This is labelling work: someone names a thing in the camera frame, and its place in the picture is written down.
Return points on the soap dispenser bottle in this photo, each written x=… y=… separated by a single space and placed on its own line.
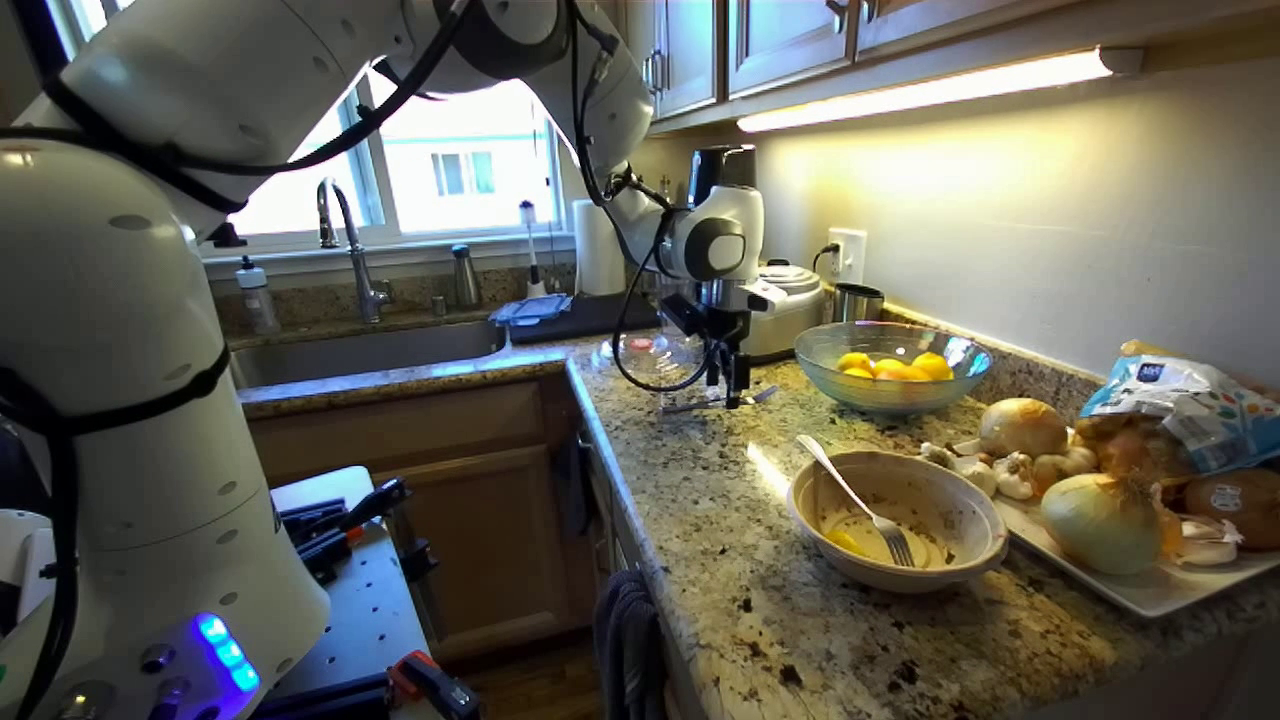
x=258 y=298

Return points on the black soda maker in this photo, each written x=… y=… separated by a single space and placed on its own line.
x=728 y=165

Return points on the dark hanging towel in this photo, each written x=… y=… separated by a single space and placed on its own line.
x=630 y=650

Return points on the white bowl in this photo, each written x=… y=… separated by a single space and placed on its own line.
x=937 y=561
x=910 y=493

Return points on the yellow onion front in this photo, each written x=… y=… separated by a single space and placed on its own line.
x=1103 y=525

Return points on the paper towel roll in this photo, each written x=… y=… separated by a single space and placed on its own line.
x=599 y=248

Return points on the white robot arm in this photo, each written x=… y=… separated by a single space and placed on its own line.
x=172 y=591

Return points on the white rectangular plate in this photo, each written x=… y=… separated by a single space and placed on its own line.
x=1147 y=595

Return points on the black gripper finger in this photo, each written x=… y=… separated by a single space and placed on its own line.
x=741 y=383
x=728 y=383

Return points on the white ice cream maker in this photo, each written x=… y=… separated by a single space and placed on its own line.
x=783 y=307

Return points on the yellow onion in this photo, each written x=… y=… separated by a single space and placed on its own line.
x=1103 y=525
x=1021 y=427

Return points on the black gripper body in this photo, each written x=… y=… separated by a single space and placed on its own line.
x=722 y=326

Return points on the white wall outlet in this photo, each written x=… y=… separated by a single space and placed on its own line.
x=848 y=252

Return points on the chrome kitchen faucet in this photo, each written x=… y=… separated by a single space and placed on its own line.
x=334 y=226

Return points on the plastic food bag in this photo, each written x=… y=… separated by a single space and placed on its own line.
x=1215 y=418

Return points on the yellow onion back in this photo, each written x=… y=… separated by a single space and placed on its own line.
x=1021 y=427

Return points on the glass bowl with lemons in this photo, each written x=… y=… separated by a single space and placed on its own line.
x=891 y=366

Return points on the under cabinet light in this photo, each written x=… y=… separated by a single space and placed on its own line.
x=1064 y=69

